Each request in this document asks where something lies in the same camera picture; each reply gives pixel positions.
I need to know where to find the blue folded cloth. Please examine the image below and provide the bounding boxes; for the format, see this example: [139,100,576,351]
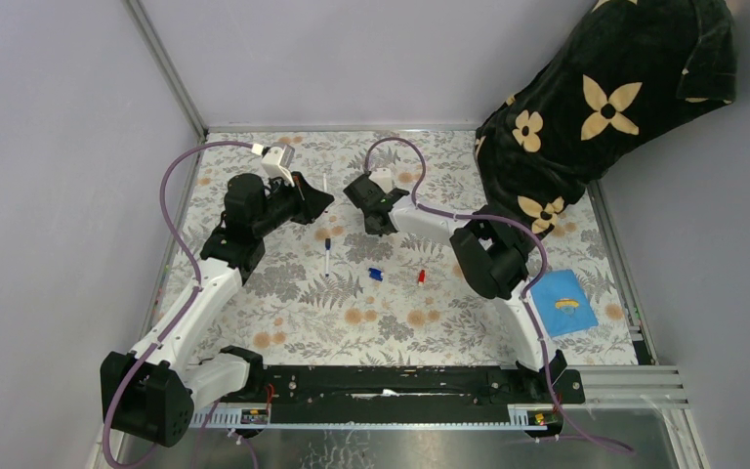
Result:
[530,270,599,338]

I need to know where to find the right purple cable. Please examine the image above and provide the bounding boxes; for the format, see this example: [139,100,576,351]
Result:
[362,136,635,454]

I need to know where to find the blue pen cap left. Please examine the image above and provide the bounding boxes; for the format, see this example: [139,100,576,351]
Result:
[368,268,383,281]

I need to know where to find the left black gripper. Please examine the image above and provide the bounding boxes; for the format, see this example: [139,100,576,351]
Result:
[252,170,334,238]

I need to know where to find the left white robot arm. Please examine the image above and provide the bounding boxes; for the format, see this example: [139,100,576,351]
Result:
[100,172,334,448]

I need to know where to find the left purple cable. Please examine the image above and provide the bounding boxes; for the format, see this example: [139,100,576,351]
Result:
[102,140,267,469]

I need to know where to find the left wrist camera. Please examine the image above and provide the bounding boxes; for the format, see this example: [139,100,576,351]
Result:
[251,144,295,187]

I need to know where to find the white pen two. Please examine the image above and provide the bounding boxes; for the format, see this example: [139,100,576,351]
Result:
[324,237,332,278]

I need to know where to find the black floral blanket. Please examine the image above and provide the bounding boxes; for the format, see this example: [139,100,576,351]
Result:
[475,1,737,235]

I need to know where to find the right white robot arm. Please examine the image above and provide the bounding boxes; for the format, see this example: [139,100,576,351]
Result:
[344,173,566,403]

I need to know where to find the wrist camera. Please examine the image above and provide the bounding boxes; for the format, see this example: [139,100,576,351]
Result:
[368,167,395,193]
[251,144,295,187]

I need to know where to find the floral patterned table mat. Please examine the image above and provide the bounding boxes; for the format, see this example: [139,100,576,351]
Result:
[148,130,639,367]

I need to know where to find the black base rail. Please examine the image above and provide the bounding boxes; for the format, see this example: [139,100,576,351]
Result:
[229,365,586,425]

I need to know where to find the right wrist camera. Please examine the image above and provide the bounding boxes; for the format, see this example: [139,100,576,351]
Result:
[368,167,395,193]

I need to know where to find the purple cable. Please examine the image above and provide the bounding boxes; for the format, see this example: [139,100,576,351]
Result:
[362,136,635,454]
[102,140,267,469]

